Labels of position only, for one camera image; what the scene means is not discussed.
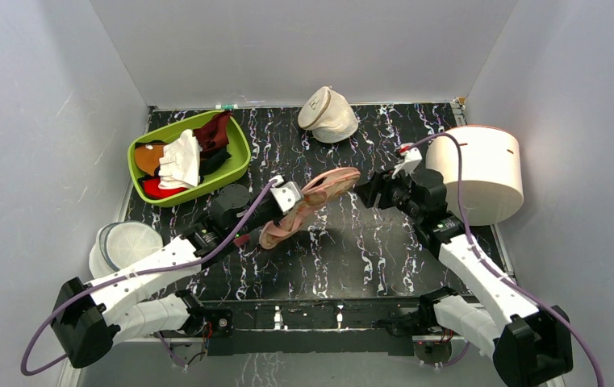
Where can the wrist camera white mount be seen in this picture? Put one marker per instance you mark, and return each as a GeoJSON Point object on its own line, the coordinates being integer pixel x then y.
{"type": "Point", "coordinates": [409, 159]}
{"type": "Point", "coordinates": [287, 194]}

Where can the floral pink mesh laundry bag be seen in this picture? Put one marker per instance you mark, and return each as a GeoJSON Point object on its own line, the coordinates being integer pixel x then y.
{"type": "Point", "coordinates": [323, 189]}

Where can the maroon bra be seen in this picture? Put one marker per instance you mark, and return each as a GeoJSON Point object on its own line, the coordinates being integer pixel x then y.
{"type": "Point", "coordinates": [212, 136]}

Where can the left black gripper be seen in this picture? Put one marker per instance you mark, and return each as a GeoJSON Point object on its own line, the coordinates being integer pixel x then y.
{"type": "Point", "coordinates": [271, 197]}

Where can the red garment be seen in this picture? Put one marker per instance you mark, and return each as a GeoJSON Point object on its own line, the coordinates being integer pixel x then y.
{"type": "Point", "coordinates": [150, 187]}

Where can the large white cylindrical container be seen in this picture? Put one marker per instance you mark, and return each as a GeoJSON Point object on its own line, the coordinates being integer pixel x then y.
{"type": "Point", "coordinates": [485, 163]}

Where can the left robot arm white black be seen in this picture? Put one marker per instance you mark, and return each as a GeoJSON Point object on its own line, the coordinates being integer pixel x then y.
{"type": "Point", "coordinates": [90, 318]}

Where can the black garment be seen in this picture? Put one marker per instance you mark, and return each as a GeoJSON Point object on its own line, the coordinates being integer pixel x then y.
{"type": "Point", "coordinates": [214, 162]}

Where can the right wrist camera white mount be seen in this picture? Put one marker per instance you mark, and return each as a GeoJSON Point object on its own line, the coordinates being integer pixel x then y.
{"type": "Point", "coordinates": [409, 159]}

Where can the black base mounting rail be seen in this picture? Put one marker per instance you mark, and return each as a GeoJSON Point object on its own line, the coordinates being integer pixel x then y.
{"type": "Point", "coordinates": [394, 326]}

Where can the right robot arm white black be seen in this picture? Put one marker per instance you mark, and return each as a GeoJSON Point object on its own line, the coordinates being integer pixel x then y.
{"type": "Point", "coordinates": [527, 344]}

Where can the green plastic basin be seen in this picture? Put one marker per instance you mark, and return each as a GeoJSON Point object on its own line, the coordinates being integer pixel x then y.
{"type": "Point", "coordinates": [232, 170]}

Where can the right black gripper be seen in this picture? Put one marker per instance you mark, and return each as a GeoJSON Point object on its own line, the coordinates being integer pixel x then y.
{"type": "Point", "coordinates": [373, 192]}

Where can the cream mesh bra wash bag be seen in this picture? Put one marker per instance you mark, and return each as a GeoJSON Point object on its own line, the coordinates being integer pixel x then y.
{"type": "Point", "coordinates": [328, 116]}

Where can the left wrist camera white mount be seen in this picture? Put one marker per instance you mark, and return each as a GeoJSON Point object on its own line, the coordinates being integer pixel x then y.
{"type": "Point", "coordinates": [287, 194]}

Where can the white cloth garment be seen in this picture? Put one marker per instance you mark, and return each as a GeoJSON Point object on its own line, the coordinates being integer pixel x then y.
{"type": "Point", "coordinates": [180, 163]}

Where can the green white small tube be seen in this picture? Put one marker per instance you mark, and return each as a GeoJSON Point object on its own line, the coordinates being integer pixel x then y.
{"type": "Point", "coordinates": [227, 107]}

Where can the orange garment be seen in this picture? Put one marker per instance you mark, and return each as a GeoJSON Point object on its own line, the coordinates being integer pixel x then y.
{"type": "Point", "coordinates": [147, 157]}

